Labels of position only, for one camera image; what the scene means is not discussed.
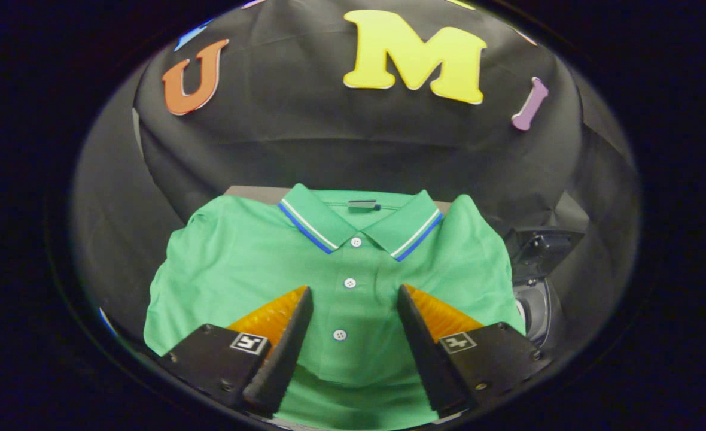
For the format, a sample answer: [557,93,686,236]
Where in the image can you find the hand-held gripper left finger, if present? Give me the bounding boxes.
[160,286,314,418]

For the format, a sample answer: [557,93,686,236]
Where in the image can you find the green polo shirt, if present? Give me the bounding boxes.
[144,183,526,430]

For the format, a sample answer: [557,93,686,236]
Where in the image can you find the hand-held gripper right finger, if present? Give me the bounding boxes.
[397,284,551,418]

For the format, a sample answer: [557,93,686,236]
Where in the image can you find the dark washing machine lid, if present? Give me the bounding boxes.
[503,192,590,282]

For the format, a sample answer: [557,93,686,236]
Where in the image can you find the beige cabinet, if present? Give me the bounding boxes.
[224,186,452,214]

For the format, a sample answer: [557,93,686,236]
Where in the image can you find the grey washing machine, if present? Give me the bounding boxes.
[512,278,566,351]

